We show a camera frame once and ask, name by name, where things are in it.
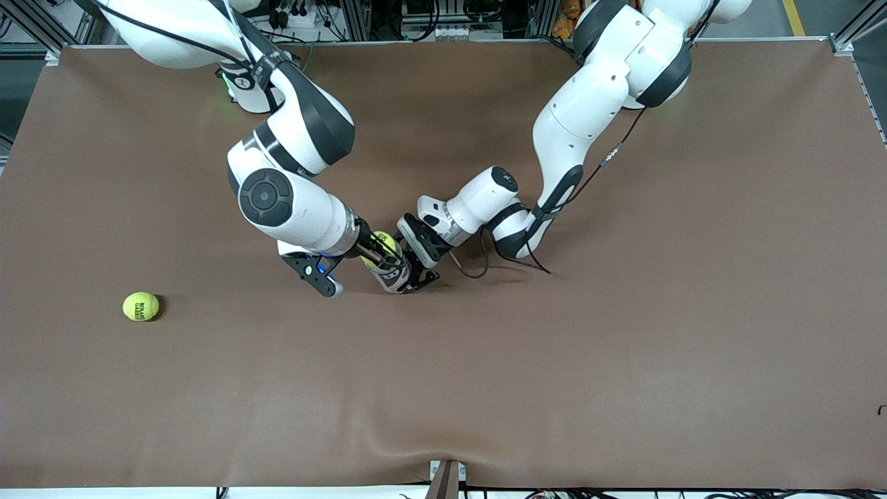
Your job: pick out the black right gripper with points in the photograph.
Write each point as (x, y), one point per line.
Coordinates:
(372, 247)

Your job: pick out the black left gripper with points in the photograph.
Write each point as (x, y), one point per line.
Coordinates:
(421, 244)

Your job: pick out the yellow tennis ball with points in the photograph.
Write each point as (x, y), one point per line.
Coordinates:
(141, 306)
(384, 242)

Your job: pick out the clear plastic tennis ball can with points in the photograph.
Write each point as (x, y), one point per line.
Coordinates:
(395, 283)

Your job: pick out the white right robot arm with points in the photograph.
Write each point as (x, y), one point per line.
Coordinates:
(291, 201)

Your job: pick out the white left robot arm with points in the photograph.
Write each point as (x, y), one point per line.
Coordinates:
(589, 114)

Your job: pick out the brown table mat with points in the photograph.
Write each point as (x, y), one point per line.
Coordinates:
(443, 381)

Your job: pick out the white terminal block row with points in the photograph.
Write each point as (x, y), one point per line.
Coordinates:
(457, 32)

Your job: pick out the white power strip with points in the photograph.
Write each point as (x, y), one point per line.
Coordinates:
(298, 17)

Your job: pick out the pile of orange objects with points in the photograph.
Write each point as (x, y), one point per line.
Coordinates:
(563, 28)

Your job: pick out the metal mount bracket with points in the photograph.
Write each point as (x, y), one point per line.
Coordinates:
(447, 482)

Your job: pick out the aluminium frame profile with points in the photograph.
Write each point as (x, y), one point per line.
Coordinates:
(41, 34)
(859, 24)

